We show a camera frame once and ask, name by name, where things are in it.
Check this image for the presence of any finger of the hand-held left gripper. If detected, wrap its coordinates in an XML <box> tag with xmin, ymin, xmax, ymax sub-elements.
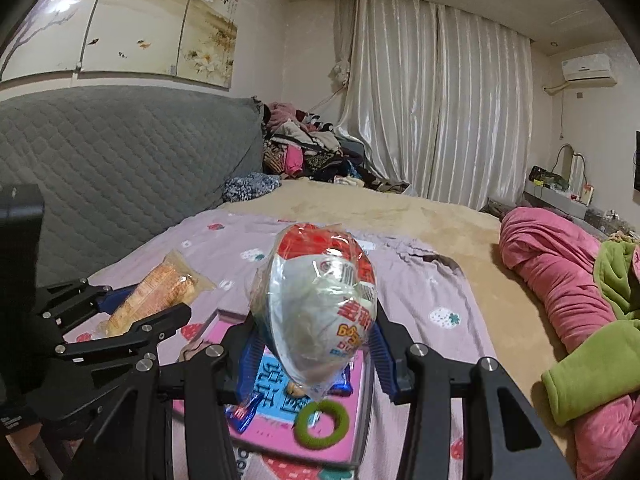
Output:
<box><xmin>52</xmin><ymin>304</ymin><xmax>193</xmax><ymax>361</ymax></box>
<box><xmin>30</xmin><ymin>278</ymin><xmax>138</xmax><ymax>333</ymax></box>

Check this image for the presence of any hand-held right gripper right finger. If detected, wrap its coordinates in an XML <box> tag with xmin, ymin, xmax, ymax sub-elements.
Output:
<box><xmin>367</xmin><ymin>302</ymin><xmax>576</xmax><ymax>480</ymax></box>

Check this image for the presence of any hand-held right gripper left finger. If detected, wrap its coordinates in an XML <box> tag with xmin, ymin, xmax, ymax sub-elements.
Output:
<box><xmin>65</xmin><ymin>317</ymin><xmax>268</xmax><ymax>480</ymax></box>

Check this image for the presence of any yellow bread packet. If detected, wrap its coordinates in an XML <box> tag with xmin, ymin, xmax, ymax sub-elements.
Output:
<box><xmin>97</xmin><ymin>249</ymin><xmax>217</xmax><ymax>338</ymax></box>

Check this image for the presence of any plain blue cookie packet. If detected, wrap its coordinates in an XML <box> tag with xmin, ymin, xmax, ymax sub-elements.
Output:
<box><xmin>332</xmin><ymin>367</ymin><xmax>355</xmax><ymax>397</ymax></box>

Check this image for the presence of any beige cookie plush toy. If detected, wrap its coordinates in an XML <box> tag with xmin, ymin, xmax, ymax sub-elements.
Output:
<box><xmin>179</xmin><ymin>342</ymin><xmax>223</xmax><ymax>362</ymax></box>

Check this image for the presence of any blue cookie packet with picture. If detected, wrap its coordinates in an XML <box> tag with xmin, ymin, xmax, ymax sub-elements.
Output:
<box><xmin>225</xmin><ymin>390</ymin><xmax>268</xmax><ymax>433</ymax></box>

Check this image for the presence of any pink box lid tray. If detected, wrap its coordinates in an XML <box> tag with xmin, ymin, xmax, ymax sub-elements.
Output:
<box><xmin>172</xmin><ymin>307</ymin><xmax>373</xmax><ymax>467</ymax></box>

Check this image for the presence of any red white egg-shaped snack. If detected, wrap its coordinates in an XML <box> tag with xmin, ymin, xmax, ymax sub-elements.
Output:
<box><xmin>248</xmin><ymin>222</ymin><xmax>379</xmax><ymax>402</ymax></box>

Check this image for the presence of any green fuzzy hair ring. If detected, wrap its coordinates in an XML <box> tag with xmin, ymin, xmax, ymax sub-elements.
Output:
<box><xmin>294</xmin><ymin>400</ymin><xmax>347</xmax><ymax>450</ymax></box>

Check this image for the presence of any purple printed blanket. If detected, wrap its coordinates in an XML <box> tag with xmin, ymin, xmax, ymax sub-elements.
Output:
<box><xmin>60</xmin><ymin>208</ymin><xmax>481</xmax><ymax>480</ymax></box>

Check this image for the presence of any pink book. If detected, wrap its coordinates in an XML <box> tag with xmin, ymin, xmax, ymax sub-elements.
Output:
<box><xmin>175</xmin><ymin>317</ymin><xmax>368</xmax><ymax>461</ymax></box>

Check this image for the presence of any grey quilted headboard cover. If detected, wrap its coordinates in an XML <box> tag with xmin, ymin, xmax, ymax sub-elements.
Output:
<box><xmin>0</xmin><ymin>85</ymin><xmax>266</xmax><ymax>286</ymax></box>

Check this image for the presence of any beige bed sheet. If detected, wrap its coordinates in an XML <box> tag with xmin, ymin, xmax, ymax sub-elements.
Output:
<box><xmin>220</xmin><ymin>180</ymin><xmax>581</xmax><ymax>480</ymax></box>

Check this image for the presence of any blue floral cloth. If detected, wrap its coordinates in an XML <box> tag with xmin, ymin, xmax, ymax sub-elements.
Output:
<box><xmin>222</xmin><ymin>171</ymin><xmax>282</xmax><ymax>202</ymax></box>

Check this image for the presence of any pink quilt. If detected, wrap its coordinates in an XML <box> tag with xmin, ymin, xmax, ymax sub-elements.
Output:
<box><xmin>500</xmin><ymin>206</ymin><xmax>640</xmax><ymax>480</ymax></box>

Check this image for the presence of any green fleece blanket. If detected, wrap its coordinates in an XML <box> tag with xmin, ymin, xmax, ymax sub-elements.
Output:
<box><xmin>542</xmin><ymin>240</ymin><xmax>640</xmax><ymax>426</ymax></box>

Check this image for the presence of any pile of clothes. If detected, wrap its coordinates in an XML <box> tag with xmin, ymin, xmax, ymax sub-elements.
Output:
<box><xmin>262</xmin><ymin>101</ymin><xmax>411</xmax><ymax>193</ymax></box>

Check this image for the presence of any grey side cabinet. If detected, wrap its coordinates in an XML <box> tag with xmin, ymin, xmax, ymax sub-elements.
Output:
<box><xmin>525</xmin><ymin>180</ymin><xmax>608</xmax><ymax>221</ymax></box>

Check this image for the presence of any dark camouflage bag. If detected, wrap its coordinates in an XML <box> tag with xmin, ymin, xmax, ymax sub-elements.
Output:
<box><xmin>530</xmin><ymin>165</ymin><xmax>568</xmax><ymax>188</ymax></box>

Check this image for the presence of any white curtain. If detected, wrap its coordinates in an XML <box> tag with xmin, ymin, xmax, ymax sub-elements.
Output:
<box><xmin>332</xmin><ymin>0</ymin><xmax>533</xmax><ymax>211</ymax></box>

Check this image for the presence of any white tote bag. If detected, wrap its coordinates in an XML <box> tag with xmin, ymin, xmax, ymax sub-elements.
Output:
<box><xmin>555</xmin><ymin>143</ymin><xmax>590</xmax><ymax>196</ymax></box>

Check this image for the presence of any white air conditioner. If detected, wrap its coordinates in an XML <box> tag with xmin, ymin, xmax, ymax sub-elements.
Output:
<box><xmin>561</xmin><ymin>54</ymin><xmax>617</xmax><ymax>83</ymax></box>

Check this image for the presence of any floral wall art panel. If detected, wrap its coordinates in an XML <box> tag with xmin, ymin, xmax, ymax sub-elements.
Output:
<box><xmin>0</xmin><ymin>0</ymin><xmax>238</xmax><ymax>91</ymax></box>

